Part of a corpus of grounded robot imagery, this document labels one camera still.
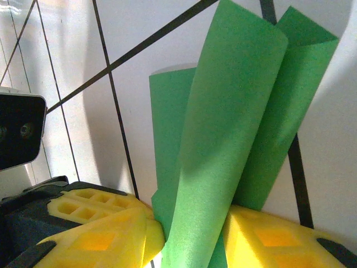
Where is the green cloth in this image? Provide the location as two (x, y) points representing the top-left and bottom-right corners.
(149, 0), (340, 268)

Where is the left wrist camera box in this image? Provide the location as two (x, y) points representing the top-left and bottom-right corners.
(0, 86), (49, 171)

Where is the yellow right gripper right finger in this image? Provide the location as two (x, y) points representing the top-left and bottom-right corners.
(222, 205), (357, 268)

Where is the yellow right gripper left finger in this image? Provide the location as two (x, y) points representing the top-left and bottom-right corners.
(7, 207), (166, 268)

